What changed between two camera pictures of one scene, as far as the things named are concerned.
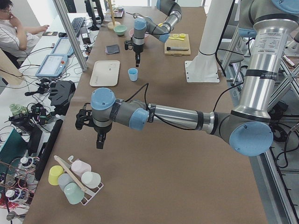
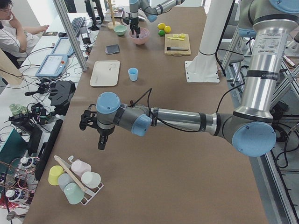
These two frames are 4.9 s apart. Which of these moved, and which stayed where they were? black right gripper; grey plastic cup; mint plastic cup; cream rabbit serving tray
Moved: black right gripper
Stayed: grey plastic cup; cream rabbit serving tray; mint plastic cup
